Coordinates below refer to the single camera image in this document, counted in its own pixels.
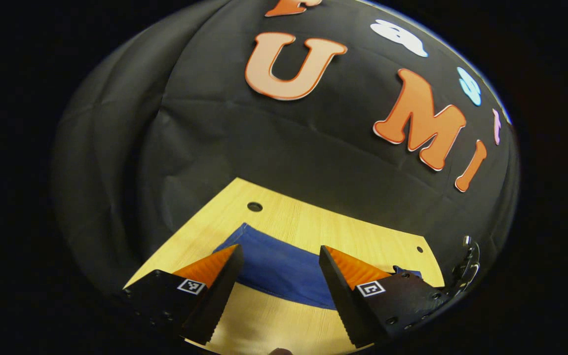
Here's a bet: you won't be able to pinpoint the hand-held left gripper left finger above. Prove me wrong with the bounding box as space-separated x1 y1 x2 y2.
121 244 245 346

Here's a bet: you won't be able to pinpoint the black backdrop cloth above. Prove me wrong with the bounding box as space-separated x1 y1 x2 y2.
52 0 520 296

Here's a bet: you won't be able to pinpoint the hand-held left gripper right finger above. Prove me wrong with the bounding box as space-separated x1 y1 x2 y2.
318 245 450 348

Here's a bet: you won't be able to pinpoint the blue denim jeans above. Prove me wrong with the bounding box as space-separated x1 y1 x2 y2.
213 223 422 310

